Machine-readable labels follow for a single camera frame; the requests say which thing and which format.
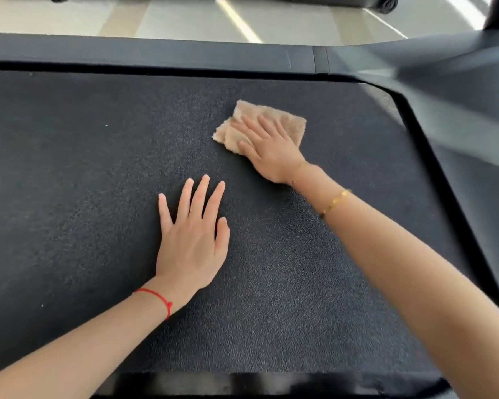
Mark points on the person's left hand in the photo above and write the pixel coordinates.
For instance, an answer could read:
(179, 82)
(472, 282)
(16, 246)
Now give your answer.
(191, 249)

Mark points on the person's right hand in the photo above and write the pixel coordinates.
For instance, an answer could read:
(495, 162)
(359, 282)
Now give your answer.
(274, 157)

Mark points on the beige cleaning cloth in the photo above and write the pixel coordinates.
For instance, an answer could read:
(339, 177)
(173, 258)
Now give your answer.
(293, 124)

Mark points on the person's left forearm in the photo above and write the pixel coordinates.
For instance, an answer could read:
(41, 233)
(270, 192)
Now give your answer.
(70, 353)

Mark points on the person's right forearm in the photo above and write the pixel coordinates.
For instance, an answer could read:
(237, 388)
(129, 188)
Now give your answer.
(420, 286)

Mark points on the gold bangle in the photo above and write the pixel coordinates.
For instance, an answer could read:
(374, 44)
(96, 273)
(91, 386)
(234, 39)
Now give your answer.
(337, 201)

